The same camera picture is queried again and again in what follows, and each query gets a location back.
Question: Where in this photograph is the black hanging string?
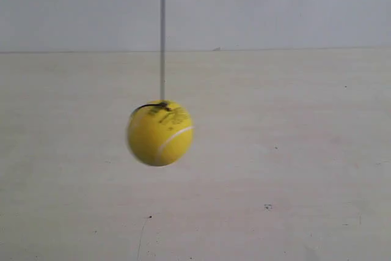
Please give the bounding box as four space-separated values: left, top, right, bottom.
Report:
134 0 172 116

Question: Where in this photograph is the yellow tennis ball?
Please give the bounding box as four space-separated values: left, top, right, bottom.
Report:
126 100 194 167

